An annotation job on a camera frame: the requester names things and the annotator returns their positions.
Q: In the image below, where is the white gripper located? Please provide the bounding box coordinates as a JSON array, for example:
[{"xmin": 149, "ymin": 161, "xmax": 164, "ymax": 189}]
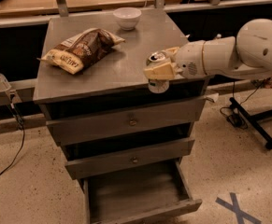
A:
[{"xmin": 144, "ymin": 40, "xmax": 206, "ymax": 80}]

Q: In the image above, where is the middle grey drawer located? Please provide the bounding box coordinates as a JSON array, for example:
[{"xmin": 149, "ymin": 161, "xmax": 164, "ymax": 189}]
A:
[{"xmin": 65, "ymin": 137, "xmax": 194, "ymax": 179}]

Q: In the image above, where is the black stand base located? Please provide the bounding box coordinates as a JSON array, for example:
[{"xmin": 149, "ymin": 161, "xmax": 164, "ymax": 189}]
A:
[{"xmin": 230, "ymin": 97, "xmax": 272, "ymax": 150}]

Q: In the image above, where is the blue tape cross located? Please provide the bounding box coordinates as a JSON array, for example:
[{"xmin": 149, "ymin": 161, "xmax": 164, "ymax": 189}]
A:
[{"xmin": 216, "ymin": 192, "xmax": 262, "ymax": 224}]

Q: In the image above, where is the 7up soda can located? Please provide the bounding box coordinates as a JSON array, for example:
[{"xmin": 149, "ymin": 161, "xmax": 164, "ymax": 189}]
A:
[{"xmin": 146, "ymin": 51, "xmax": 169, "ymax": 93}]

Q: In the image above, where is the grey wooden drawer cabinet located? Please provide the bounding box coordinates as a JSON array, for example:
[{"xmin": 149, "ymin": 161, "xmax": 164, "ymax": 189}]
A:
[{"xmin": 32, "ymin": 8, "xmax": 216, "ymax": 224}]

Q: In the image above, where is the black floor cable left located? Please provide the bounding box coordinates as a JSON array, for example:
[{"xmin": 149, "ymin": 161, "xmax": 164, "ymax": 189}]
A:
[{"xmin": 0, "ymin": 104, "xmax": 26, "ymax": 189}]

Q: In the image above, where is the white ceramic bowl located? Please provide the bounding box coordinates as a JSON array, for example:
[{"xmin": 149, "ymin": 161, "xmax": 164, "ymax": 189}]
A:
[{"xmin": 113, "ymin": 7, "xmax": 142, "ymax": 31}]

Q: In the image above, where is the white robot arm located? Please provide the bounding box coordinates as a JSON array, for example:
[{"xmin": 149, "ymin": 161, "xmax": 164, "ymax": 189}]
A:
[{"xmin": 143, "ymin": 19, "xmax": 272, "ymax": 80}]

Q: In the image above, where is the top grey drawer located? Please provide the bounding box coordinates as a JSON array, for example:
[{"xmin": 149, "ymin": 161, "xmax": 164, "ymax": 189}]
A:
[{"xmin": 47, "ymin": 96, "xmax": 205, "ymax": 146}]

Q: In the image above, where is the brown chip bag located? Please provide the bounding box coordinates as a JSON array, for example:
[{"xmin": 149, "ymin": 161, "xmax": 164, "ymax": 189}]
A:
[{"xmin": 39, "ymin": 28, "xmax": 124, "ymax": 75}]

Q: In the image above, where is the bottom grey drawer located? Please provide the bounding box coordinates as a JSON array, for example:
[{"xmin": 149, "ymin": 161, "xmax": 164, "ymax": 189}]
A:
[{"xmin": 84, "ymin": 160, "xmax": 202, "ymax": 224}]

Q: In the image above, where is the grey metal rail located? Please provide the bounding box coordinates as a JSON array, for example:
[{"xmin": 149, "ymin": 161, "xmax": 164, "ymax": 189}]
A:
[{"xmin": 0, "ymin": 64, "xmax": 272, "ymax": 109}]

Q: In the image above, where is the grey drawer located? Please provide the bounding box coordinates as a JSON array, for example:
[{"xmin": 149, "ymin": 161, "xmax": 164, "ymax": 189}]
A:
[
  {"xmin": 84, "ymin": 160, "xmax": 202, "ymax": 224},
  {"xmin": 47, "ymin": 96, "xmax": 205, "ymax": 146},
  {"xmin": 65, "ymin": 137, "xmax": 194, "ymax": 179}
]

